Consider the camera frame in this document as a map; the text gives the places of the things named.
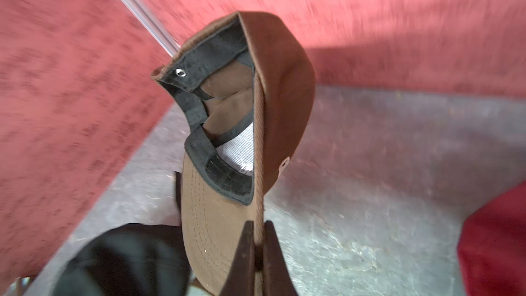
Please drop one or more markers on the black baseball cap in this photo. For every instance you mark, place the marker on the black baseball cap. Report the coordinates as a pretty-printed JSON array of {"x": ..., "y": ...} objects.
[{"x": 133, "y": 259}]

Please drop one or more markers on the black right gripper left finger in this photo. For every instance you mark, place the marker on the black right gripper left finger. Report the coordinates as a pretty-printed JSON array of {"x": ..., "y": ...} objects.
[{"x": 241, "y": 278}]

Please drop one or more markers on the red baseball cap back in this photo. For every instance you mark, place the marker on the red baseball cap back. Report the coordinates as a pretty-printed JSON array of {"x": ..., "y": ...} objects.
[{"x": 491, "y": 249}]

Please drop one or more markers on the aluminium corner post left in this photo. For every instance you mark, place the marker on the aluminium corner post left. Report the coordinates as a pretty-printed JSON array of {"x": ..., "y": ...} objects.
[{"x": 151, "y": 23}]

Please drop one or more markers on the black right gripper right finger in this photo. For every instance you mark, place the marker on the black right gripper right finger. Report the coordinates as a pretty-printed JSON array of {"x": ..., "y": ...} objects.
[{"x": 276, "y": 278}]

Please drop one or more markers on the brown baseball cap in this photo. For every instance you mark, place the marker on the brown baseball cap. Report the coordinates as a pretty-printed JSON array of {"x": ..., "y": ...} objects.
[{"x": 246, "y": 87}]

